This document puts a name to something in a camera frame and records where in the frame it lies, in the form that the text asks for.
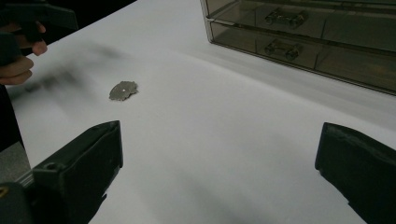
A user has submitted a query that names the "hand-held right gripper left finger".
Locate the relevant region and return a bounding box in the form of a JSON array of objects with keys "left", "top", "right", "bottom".
[{"left": 32, "top": 120, "right": 124, "bottom": 224}]

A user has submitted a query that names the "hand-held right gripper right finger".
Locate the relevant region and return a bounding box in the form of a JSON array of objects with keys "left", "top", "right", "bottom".
[{"left": 315, "top": 121, "right": 396, "bottom": 224}]

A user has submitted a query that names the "small silver ornament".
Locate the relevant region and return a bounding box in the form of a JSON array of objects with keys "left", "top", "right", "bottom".
[{"left": 108, "top": 80, "right": 139, "bottom": 102}]

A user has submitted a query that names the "smoky transparent drawer organizer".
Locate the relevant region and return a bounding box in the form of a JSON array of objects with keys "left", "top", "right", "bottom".
[{"left": 200, "top": 0, "right": 396, "bottom": 97}]

